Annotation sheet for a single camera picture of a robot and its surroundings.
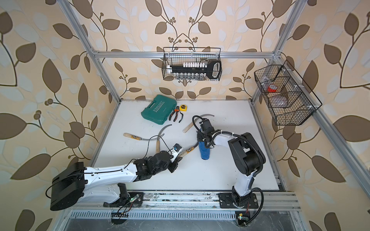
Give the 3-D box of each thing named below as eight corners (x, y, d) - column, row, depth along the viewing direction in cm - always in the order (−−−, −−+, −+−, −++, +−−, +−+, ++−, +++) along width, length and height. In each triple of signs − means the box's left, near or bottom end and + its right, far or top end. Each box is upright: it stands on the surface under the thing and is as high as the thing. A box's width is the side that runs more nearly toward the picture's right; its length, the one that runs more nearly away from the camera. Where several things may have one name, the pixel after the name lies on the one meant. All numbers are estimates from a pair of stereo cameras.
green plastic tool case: (141, 116, 112) (139, 112, 108) (159, 97, 126) (158, 93, 122) (162, 125, 107) (161, 121, 102) (178, 105, 120) (178, 100, 116)
